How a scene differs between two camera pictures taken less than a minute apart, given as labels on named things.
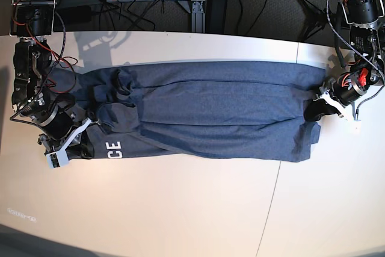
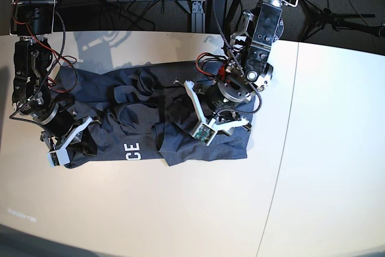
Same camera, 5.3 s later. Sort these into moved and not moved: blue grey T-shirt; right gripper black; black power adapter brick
Moved: right gripper black; blue grey T-shirt
Not moved: black power adapter brick
